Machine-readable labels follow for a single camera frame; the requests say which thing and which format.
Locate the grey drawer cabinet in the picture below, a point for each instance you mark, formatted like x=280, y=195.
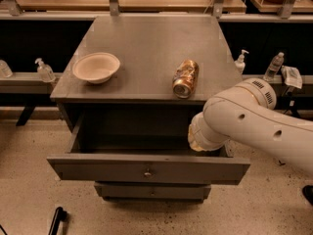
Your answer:
x=139, y=98

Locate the wooden desk top right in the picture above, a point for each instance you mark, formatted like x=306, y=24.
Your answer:
x=263, y=6

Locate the white sanitizer pump bottle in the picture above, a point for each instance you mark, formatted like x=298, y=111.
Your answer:
x=240, y=62

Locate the crushed orange soda can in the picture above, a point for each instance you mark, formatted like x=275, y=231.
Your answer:
x=185, y=79

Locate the grey bottom drawer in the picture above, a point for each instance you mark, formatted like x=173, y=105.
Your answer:
x=125, y=190

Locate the clear sanitizer pump bottle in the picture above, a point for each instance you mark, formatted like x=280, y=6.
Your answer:
x=45, y=71

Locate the crumpled white packet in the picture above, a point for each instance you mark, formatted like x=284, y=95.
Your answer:
x=291, y=77

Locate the black object at bottom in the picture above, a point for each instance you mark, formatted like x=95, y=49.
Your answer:
x=60, y=215

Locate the wooden desk top left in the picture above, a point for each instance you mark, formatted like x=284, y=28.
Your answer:
x=124, y=5

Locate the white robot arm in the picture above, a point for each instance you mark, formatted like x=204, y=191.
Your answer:
x=245, y=113

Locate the wooden desk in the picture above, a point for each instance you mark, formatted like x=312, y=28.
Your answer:
x=124, y=5
x=263, y=6

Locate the grey drawer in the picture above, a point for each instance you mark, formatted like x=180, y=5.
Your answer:
x=125, y=190
x=101, y=151

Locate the grey top drawer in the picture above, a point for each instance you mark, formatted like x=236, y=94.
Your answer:
x=101, y=151

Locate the clear water bottle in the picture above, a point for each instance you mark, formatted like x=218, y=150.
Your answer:
x=274, y=66

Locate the white paper bowl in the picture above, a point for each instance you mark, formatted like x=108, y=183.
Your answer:
x=96, y=68

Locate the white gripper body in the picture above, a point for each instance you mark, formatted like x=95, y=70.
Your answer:
x=198, y=132

